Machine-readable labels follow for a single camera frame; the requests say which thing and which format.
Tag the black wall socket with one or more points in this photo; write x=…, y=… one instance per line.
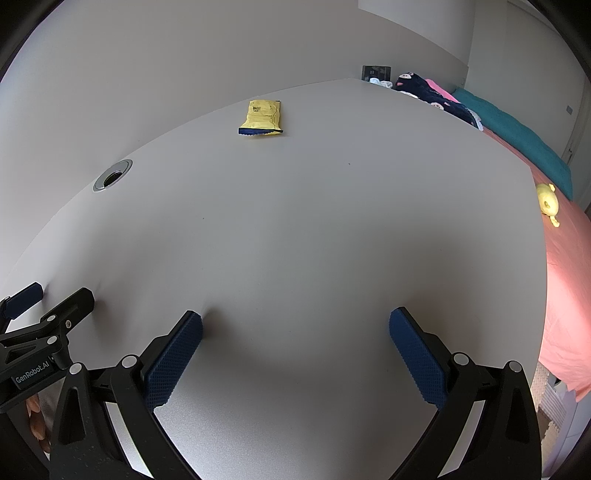
x=376, y=72

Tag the yellow plush toy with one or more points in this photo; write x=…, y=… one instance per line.
x=548, y=201

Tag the yellow snack wrapper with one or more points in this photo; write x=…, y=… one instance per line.
x=261, y=115

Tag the navy printed cloth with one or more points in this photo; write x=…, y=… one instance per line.
x=434, y=97

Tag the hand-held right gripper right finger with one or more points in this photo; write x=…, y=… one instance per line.
x=418, y=360

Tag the pink bed sheet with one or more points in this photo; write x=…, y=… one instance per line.
x=563, y=286

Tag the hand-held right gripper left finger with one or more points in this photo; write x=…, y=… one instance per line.
x=173, y=360

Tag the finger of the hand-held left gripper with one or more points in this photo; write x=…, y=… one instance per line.
x=74, y=309
x=25, y=297

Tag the small white cloth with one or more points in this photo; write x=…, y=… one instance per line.
x=383, y=83

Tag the person's left hand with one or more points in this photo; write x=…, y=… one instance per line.
x=37, y=420

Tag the teal blanket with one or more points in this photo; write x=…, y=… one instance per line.
x=517, y=134

